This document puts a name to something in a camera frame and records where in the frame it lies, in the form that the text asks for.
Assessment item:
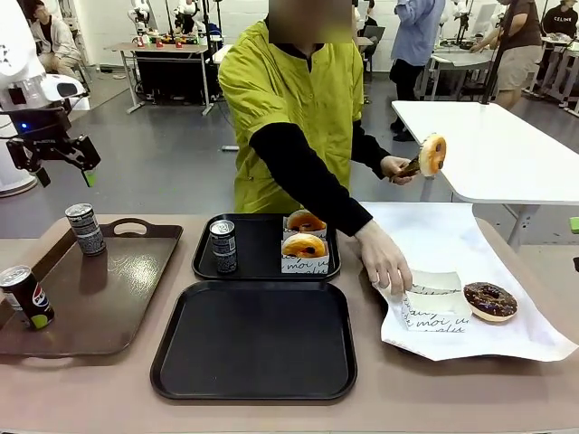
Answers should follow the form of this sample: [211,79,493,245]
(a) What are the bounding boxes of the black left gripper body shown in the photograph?
[9,107,76,157]

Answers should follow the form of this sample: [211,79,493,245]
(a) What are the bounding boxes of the glazed donut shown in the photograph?
[417,132,449,178]
[286,208,327,234]
[281,232,328,259]

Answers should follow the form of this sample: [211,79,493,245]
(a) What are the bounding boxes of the black white patterned drink can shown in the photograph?
[209,219,239,275]
[64,203,108,258]

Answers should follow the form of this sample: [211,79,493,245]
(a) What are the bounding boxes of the white script paper donut box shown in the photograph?
[280,238,330,275]
[399,269,472,335]
[282,215,329,241]

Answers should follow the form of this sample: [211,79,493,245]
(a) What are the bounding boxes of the dark patterned serving tongs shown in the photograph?
[396,155,424,179]

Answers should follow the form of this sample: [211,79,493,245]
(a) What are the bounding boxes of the person's left forearm black sleeve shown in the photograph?
[350,120,395,180]

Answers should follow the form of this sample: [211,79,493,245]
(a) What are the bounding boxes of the person's right forearm black sleeve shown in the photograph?
[248,123,375,239]

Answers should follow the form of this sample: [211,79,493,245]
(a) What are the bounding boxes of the person's left hand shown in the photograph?
[380,155,415,186]

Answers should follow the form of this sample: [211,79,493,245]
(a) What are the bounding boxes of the person's right hand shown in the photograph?
[358,219,414,297]

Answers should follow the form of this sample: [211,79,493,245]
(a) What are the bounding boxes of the seated person in grey jacket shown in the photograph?
[22,0,83,79]

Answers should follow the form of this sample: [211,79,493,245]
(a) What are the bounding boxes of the white table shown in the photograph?
[391,99,579,248]

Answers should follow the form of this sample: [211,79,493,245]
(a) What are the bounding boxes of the chocolate sprinkled donut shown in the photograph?
[462,281,519,324]

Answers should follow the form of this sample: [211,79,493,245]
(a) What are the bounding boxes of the black cabinet under table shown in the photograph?
[134,49,204,103]

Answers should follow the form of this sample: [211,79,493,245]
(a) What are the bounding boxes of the white paper sheet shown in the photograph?
[356,202,579,363]

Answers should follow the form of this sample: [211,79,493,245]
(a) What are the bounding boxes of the grey background table with toys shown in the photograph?
[103,40,219,117]

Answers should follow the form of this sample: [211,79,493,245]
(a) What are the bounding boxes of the black Pepsi can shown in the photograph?
[0,264,56,332]

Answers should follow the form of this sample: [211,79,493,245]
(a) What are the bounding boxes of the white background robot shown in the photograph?
[173,0,201,35]
[128,0,151,35]

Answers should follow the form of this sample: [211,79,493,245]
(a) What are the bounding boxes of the person in beige shorts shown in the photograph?
[470,0,545,112]

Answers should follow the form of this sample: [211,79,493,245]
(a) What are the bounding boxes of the black stand pole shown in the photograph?
[480,0,515,106]

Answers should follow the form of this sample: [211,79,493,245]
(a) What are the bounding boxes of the person in black Celine shirt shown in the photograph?
[540,0,579,42]

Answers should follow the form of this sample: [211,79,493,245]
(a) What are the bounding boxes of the person in yellow-green blouse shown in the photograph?
[217,0,365,215]

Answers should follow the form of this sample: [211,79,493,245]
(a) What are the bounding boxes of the person in blue shirt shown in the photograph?
[390,0,447,142]

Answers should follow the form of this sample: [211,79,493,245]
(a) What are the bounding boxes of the grey background laptop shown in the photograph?
[361,24,386,47]

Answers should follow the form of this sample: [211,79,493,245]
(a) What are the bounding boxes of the white cylindrical pedestal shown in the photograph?
[0,112,40,198]

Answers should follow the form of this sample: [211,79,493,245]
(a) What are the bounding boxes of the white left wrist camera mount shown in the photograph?
[62,91,92,112]

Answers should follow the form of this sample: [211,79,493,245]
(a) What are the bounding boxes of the brown plastic handled tray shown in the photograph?
[0,218,185,365]

